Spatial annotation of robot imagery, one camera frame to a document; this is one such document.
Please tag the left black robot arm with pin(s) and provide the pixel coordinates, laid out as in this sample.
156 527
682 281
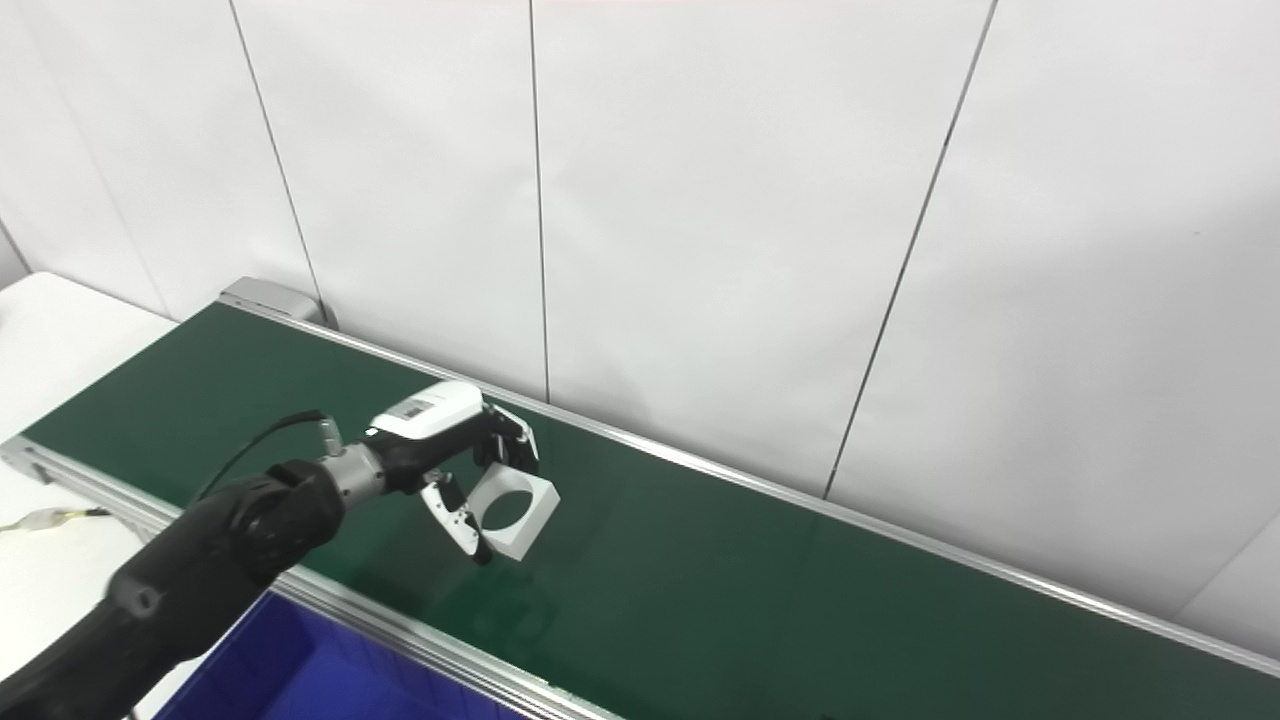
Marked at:
200 570

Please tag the white square part round hole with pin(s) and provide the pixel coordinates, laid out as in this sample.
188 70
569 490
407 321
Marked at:
535 510

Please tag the grey conveyor end housing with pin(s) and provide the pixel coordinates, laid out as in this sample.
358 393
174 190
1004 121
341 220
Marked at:
265 295

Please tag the aluminium conveyor leg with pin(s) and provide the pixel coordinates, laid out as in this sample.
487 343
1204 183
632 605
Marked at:
140 528

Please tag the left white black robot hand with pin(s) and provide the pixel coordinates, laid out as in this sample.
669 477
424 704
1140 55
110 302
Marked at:
430 415

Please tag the green conveyor belt aluminium frame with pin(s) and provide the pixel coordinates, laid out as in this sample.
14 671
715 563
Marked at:
750 580

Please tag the blue plastic bin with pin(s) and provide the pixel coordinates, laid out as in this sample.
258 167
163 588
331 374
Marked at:
300 670

